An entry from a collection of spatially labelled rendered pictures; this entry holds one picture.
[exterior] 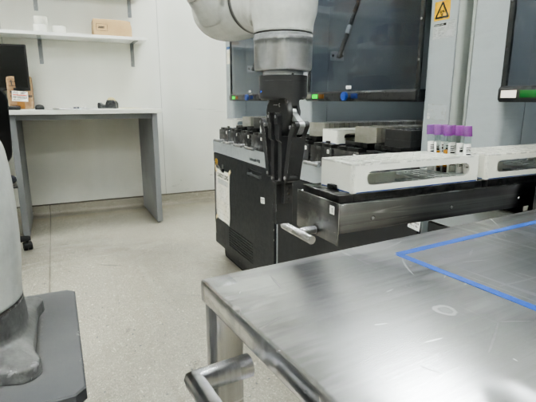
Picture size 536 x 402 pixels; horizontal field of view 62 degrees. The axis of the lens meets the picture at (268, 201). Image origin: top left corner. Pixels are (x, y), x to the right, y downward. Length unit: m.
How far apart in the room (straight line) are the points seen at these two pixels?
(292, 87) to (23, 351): 0.48
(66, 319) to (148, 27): 3.77
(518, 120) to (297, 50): 0.69
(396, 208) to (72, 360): 0.53
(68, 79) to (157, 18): 0.92
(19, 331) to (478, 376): 0.44
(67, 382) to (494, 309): 0.39
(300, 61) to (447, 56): 0.67
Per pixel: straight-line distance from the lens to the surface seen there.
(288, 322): 0.31
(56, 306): 0.66
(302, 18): 0.68
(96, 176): 4.19
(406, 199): 0.79
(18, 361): 0.52
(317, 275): 0.39
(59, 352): 0.56
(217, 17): 0.79
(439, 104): 1.29
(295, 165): 0.68
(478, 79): 1.22
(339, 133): 1.57
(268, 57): 0.68
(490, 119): 1.19
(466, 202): 0.90
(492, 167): 0.96
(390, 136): 1.41
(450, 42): 1.29
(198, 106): 4.31
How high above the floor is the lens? 0.97
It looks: 13 degrees down
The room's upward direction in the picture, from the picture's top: straight up
